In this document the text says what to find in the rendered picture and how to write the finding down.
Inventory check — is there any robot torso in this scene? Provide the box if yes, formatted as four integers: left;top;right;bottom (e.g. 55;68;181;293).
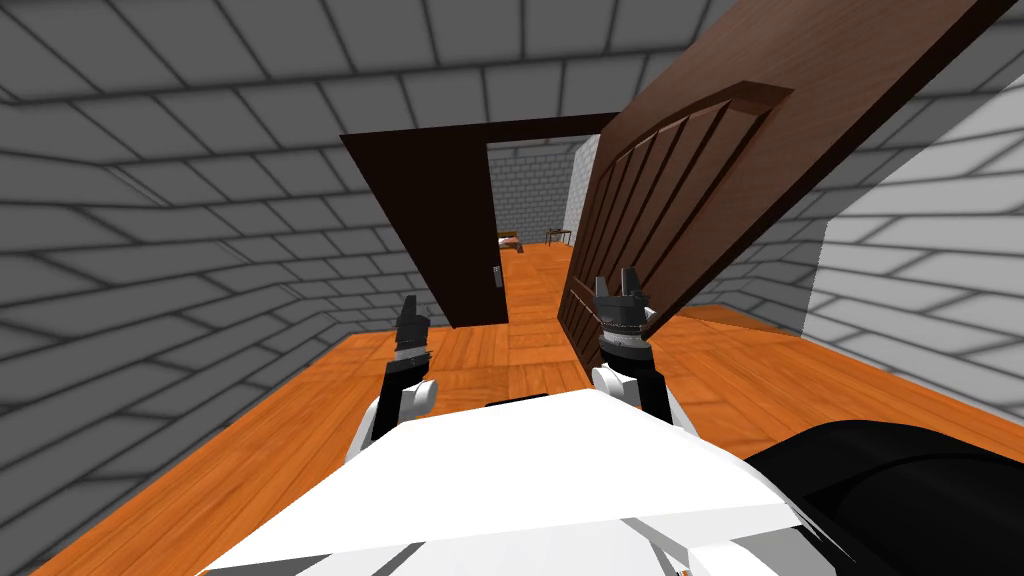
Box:
195;389;811;576

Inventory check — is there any brown wooden door leaf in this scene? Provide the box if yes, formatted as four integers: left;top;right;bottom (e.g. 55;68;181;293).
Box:
557;0;1019;363

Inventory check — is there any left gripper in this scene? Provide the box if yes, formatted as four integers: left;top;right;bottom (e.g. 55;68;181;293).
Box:
394;294;433;353

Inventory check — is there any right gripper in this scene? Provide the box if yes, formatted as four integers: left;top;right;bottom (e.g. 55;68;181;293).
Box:
592;267;652;343

